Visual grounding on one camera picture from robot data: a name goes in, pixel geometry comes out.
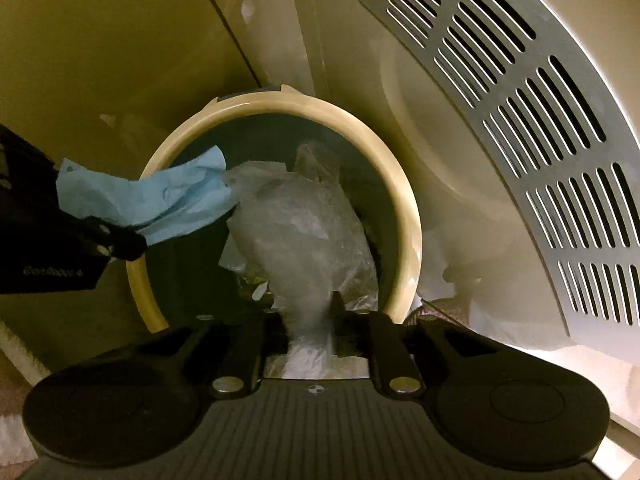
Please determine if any clear plastic bag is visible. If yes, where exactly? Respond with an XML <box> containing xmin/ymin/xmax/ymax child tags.
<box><xmin>219</xmin><ymin>141</ymin><xmax>378</xmax><ymax>380</ymax></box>

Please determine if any metal cabinet vent grille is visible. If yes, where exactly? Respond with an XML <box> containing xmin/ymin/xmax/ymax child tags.
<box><xmin>360</xmin><ymin>0</ymin><xmax>639</xmax><ymax>362</ymax></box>

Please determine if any blue paper towel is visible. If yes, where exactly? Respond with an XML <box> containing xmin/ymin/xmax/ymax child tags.
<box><xmin>56</xmin><ymin>146</ymin><xmax>236</xmax><ymax>245</ymax></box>

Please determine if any cream rimmed blue trash bin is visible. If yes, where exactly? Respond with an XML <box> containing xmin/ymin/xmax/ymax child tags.
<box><xmin>127</xmin><ymin>88</ymin><xmax>422</xmax><ymax>333</ymax></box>

